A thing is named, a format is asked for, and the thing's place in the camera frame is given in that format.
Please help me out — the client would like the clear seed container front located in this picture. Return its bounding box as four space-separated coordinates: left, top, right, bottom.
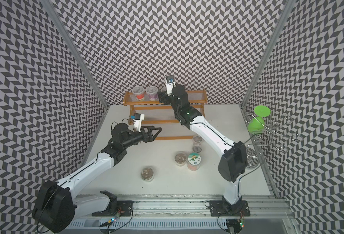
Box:
141 167 155 182

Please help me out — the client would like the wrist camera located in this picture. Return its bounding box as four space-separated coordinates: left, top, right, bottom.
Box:
165 75 176 95
130 113 145 132

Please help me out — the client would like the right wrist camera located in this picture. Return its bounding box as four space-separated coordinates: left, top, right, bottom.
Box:
165 75 176 95

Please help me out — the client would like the silver wire cup rack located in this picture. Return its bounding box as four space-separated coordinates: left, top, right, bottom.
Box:
244 114 303 169

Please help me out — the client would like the orange wooden tiered shelf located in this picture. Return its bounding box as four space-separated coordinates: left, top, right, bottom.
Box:
123 91 195 140

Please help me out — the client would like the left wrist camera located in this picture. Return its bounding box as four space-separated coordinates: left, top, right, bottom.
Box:
130 113 145 132

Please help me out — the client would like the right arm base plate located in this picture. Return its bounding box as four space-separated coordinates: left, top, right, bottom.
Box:
205 200 251 217

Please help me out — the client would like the clear seed container red label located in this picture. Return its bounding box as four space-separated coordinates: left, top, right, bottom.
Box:
132 86 145 101

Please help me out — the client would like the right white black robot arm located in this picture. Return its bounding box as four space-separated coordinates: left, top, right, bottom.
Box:
158 85 248 215

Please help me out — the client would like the aluminium front rail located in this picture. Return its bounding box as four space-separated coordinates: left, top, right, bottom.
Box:
47 194 295 220

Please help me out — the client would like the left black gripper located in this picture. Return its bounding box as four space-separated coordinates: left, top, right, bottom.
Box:
122 125 162 149

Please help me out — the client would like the green plastic goblet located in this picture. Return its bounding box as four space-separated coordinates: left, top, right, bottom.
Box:
248 105 271 134

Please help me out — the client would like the clear seed container beige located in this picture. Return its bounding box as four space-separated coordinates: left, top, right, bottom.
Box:
174 152 187 167

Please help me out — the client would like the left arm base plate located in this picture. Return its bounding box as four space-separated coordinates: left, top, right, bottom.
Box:
92 191 134 217

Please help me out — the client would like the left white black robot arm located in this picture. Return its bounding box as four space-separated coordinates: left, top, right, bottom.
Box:
32 123 162 234

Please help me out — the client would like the pink jar floral lid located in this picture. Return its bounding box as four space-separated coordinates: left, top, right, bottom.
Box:
187 153 202 171

